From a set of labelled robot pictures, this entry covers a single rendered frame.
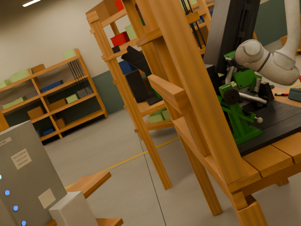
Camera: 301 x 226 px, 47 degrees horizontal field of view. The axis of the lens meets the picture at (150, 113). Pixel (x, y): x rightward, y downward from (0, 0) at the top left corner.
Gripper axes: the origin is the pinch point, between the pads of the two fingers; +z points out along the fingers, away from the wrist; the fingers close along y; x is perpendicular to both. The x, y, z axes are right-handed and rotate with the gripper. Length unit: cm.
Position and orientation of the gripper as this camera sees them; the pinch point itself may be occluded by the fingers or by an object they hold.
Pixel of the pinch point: (232, 68)
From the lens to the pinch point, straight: 195.2
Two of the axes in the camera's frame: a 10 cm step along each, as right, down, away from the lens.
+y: -9.3, -3.6, 0.5
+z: 0.2, 0.8, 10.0
